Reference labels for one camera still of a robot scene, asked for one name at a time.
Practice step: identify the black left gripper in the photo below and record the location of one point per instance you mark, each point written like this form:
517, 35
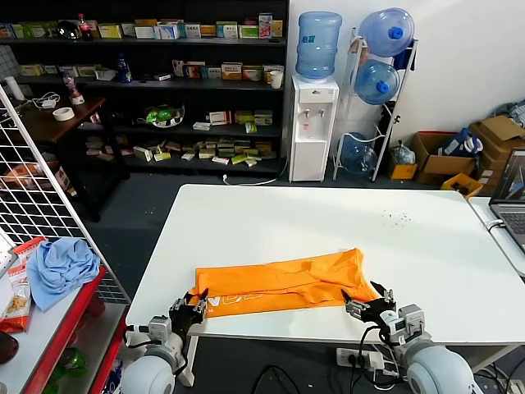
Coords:
184, 318

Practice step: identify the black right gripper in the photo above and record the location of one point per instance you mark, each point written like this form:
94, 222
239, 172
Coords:
381, 312

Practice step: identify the orange t-shirt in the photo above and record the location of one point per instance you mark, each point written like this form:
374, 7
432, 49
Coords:
279, 283

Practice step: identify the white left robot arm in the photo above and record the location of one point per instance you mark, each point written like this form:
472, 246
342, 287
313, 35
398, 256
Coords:
147, 373

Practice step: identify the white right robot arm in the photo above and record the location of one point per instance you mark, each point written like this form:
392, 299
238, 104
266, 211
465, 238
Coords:
439, 369

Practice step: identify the blue grey clothes pile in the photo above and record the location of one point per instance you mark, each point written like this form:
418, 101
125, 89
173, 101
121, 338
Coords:
517, 111

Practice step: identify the white power strip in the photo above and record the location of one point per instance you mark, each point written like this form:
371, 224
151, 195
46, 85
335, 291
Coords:
348, 358

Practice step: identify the blue printed package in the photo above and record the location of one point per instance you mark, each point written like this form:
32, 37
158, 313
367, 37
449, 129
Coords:
115, 375

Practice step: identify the green plastic bottle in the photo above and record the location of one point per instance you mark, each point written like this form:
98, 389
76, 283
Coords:
74, 362

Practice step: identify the small yellow box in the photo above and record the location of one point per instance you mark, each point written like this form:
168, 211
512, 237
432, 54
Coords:
402, 172

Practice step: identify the light blue garment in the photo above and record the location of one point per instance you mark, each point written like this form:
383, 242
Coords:
61, 271

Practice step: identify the white metal jug rack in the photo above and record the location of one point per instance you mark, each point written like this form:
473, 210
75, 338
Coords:
379, 163

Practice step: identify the yellow plastic bin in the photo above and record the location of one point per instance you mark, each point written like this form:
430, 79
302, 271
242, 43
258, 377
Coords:
455, 184

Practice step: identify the red edged white shelf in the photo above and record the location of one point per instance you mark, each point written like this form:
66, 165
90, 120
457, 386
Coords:
43, 325

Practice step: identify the flat green medicine box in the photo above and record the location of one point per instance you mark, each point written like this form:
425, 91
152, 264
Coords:
240, 160

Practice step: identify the grey plastic bag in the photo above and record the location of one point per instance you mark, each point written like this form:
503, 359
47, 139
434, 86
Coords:
404, 154

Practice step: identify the open cardboard box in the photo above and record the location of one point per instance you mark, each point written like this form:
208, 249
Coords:
447, 165

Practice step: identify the white water dispenser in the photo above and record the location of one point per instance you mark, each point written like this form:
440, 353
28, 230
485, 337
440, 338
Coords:
307, 157

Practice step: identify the red white snack bag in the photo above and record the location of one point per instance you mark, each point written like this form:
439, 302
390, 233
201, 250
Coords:
26, 251

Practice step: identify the red snack bag chips picture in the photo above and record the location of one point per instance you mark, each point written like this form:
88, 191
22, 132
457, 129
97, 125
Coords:
16, 300

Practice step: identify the flat white medicine box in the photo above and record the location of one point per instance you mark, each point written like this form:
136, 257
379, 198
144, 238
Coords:
202, 126

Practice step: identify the grey laptop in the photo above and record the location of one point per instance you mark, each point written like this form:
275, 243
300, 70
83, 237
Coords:
510, 186

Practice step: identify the blue white pack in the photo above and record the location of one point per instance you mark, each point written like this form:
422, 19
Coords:
461, 143

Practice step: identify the small green medicine box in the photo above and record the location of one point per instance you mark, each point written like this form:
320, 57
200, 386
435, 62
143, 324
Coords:
251, 129

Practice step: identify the bowl with green packets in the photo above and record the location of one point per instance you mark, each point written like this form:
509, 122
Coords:
162, 116

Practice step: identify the dark brown bottle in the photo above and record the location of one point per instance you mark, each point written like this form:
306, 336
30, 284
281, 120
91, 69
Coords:
6, 349

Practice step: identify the stacked cardboard boxes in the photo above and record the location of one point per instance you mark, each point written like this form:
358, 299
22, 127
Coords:
498, 132

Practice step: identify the black shelving unit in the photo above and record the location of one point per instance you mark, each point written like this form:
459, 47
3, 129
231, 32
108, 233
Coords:
229, 86

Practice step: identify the brown wooden table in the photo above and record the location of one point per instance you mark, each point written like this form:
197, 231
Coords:
49, 124

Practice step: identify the white tape roll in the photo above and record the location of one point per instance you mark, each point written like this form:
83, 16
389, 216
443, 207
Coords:
57, 117

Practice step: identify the pink white medicine box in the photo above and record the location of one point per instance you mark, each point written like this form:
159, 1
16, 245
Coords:
178, 69

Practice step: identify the orange white medicine box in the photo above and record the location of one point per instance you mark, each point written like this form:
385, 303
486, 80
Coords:
232, 72

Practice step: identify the white paper cup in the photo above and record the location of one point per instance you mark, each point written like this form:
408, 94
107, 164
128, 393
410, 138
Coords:
276, 81

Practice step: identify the blue plastic bottle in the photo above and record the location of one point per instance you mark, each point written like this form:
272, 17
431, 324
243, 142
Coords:
124, 73

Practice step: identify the open white box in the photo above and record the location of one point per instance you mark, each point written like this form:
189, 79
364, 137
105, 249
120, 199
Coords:
105, 75

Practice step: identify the pink drink bottle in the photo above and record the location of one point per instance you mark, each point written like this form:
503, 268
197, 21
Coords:
71, 89

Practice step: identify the dark blue cloth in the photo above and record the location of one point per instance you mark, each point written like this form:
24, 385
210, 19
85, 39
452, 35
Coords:
406, 58

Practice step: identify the labelled blue water jug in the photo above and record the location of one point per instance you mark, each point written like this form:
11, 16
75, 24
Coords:
318, 50

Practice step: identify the white blue medicine box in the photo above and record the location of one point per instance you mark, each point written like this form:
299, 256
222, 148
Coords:
166, 32

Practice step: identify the teal white medicine box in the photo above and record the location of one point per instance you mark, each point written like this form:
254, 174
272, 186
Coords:
226, 31

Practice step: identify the white cylinder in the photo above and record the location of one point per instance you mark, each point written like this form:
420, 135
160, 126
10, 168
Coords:
14, 89

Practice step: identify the yellow white medicine box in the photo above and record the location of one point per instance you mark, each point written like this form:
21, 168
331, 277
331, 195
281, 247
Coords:
110, 31

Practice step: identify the tall pink blue box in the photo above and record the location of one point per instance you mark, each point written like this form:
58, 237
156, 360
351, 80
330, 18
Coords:
265, 26

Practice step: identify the cola bottle red cap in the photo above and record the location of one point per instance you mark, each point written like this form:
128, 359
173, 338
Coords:
85, 32

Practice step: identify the shiny dark dome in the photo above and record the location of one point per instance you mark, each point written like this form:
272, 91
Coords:
66, 30

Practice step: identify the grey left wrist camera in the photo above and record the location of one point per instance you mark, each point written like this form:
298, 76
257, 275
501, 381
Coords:
159, 328

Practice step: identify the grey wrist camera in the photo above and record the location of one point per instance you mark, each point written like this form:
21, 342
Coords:
412, 324
159, 328

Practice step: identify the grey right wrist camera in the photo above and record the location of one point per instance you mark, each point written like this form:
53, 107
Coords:
412, 324

